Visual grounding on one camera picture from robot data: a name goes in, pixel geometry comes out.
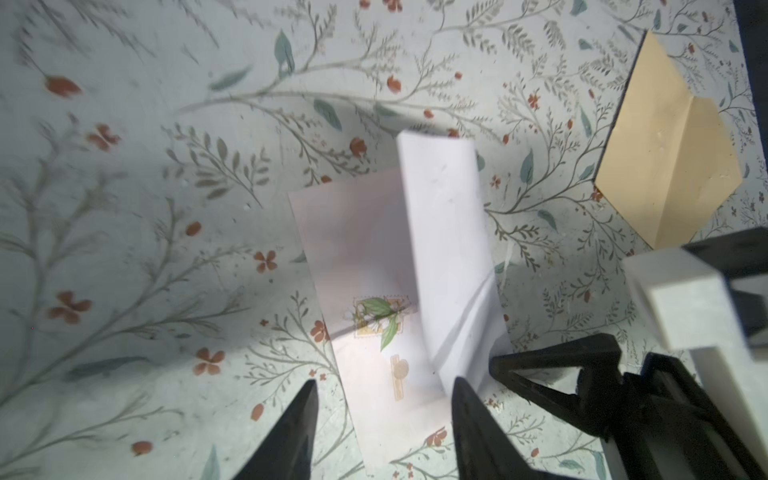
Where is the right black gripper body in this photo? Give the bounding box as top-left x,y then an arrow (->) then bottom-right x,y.
601,354 -> 767,479

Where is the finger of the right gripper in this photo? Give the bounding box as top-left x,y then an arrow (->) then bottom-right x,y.
489,333 -> 622,437

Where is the tan kraft envelope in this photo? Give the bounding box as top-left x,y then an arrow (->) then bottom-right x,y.
595,32 -> 742,249

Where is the white floral letter paper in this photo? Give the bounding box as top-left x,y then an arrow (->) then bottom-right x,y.
290,132 -> 511,471

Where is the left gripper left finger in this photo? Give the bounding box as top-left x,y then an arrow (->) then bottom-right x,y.
234,380 -> 319,480

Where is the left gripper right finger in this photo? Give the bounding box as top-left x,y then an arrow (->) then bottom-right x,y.
451,377 -> 568,480

